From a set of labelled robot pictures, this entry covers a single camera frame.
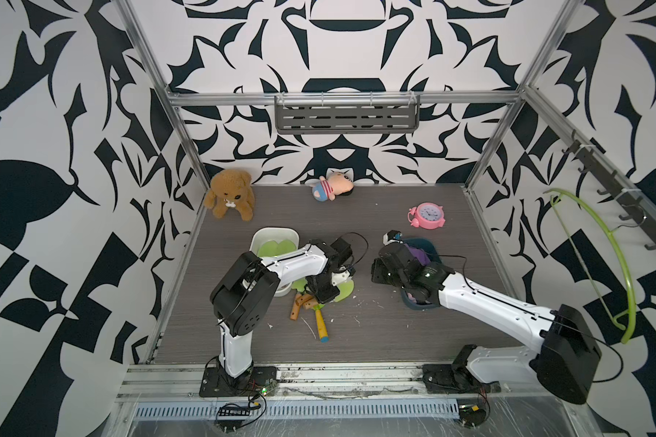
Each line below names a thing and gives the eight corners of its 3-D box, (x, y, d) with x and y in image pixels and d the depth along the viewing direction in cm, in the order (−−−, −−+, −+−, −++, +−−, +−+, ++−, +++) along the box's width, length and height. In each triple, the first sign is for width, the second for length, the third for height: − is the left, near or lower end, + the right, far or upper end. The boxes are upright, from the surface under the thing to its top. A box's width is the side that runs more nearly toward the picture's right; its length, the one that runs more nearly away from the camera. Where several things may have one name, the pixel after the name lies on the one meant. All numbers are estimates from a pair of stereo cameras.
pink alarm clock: (410, 229, 109) (413, 222, 105) (406, 210, 116) (408, 202, 112) (443, 229, 109) (447, 222, 105) (437, 210, 116) (440, 202, 112)
